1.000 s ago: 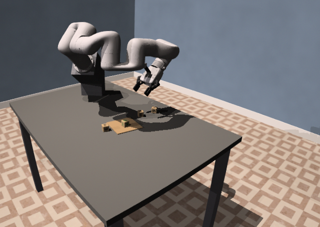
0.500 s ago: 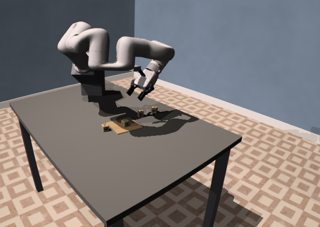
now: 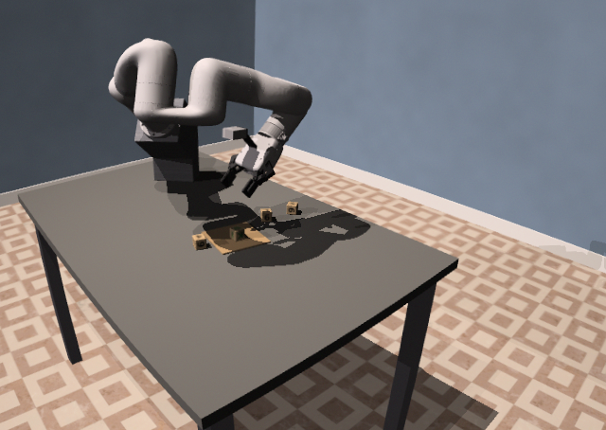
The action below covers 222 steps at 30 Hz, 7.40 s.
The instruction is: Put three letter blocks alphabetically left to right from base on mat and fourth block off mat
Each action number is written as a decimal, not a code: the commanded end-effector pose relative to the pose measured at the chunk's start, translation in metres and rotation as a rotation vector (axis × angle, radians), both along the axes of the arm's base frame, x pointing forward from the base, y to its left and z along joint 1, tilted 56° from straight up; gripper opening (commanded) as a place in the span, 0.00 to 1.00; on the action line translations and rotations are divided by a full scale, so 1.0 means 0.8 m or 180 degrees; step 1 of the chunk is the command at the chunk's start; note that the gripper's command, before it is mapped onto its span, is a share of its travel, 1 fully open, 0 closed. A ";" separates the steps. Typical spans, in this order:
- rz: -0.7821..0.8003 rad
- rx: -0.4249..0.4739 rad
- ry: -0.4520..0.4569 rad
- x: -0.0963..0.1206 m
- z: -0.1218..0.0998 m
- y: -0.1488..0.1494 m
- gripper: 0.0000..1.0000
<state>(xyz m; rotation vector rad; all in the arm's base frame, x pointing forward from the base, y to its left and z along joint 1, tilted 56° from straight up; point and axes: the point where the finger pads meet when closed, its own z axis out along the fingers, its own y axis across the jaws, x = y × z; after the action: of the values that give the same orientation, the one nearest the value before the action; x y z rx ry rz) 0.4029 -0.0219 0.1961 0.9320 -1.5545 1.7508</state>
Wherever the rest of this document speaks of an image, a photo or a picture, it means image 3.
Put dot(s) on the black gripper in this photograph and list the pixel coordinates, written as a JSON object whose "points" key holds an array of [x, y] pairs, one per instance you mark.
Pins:
{"points": [[266, 155]]}

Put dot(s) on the beige letter block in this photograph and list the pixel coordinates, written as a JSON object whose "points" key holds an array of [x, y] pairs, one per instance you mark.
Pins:
{"points": [[199, 241], [266, 214], [292, 208], [237, 233]]}

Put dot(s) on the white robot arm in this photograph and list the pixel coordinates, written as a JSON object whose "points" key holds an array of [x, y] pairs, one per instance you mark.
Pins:
{"points": [[212, 84]]}

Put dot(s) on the tan flat mat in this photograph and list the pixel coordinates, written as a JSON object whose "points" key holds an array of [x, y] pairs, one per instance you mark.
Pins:
{"points": [[220, 238]]}

